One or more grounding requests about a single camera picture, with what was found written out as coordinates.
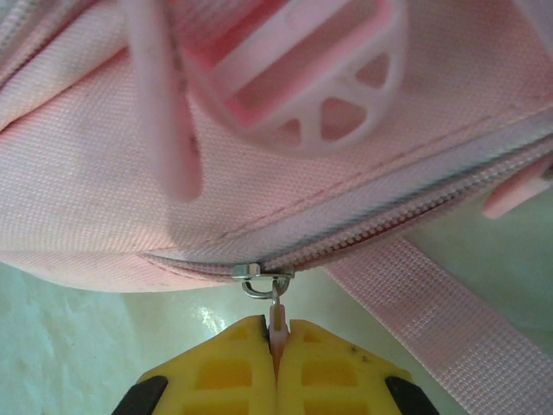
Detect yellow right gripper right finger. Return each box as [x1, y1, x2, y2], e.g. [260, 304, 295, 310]
[276, 318, 433, 415]

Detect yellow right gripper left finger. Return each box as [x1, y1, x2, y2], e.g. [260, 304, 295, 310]
[118, 314, 277, 415]

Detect pink student backpack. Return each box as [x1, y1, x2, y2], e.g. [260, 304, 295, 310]
[0, 0, 553, 415]

